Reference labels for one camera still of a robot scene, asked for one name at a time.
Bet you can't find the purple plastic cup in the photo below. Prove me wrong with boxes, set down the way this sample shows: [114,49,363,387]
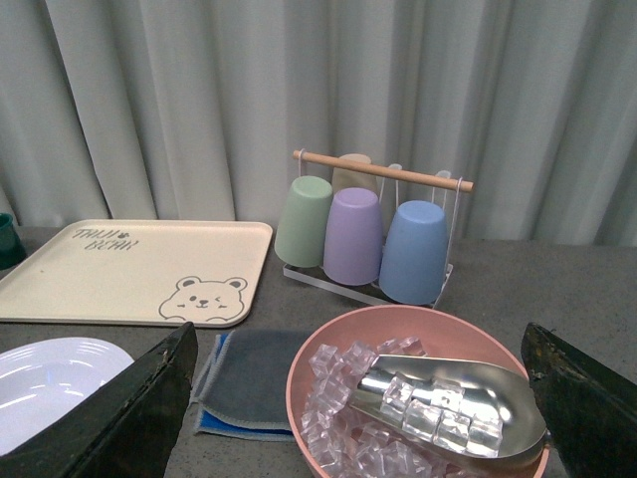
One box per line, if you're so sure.
[322,187,383,286]

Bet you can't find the metal ice scoop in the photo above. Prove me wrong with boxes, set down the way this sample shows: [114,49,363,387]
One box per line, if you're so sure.
[349,355,546,472]

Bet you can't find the beige plastic cup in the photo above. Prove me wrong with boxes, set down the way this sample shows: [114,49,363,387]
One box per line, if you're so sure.
[331,153,379,196]

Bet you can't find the pink plastic bowl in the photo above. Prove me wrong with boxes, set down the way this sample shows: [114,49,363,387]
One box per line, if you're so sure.
[286,305,527,477]

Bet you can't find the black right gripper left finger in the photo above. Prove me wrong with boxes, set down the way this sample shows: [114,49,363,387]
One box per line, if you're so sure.
[1,323,198,477]

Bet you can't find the white cup rack wooden handle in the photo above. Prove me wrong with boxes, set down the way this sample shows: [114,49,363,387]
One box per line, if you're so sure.
[283,149,474,309]

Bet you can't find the dark green mug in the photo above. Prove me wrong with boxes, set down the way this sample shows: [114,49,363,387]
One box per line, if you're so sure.
[0,212,27,270]

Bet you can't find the green plastic cup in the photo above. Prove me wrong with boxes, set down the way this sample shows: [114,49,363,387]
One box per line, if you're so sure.
[275,175,332,268]

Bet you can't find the beige bear serving tray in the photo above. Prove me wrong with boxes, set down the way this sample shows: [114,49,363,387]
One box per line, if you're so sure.
[1,219,273,329]

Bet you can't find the clear fake ice cubes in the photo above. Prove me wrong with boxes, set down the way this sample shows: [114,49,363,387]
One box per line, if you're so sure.
[301,337,504,477]

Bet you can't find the blue plastic cup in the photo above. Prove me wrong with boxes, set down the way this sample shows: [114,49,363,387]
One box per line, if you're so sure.
[378,200,448,306]

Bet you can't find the grey curtain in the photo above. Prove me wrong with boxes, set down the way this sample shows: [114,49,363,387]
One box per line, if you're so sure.
[1,1,636,246]

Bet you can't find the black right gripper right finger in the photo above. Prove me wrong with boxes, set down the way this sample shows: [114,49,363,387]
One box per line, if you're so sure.
[521,323,636,477]

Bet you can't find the white ridged plate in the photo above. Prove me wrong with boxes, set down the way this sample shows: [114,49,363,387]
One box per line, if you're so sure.
[1,337,133,455]

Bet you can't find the grey blue folded cloth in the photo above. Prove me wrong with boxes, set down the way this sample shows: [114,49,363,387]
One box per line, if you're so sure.
[190,329,311,442]

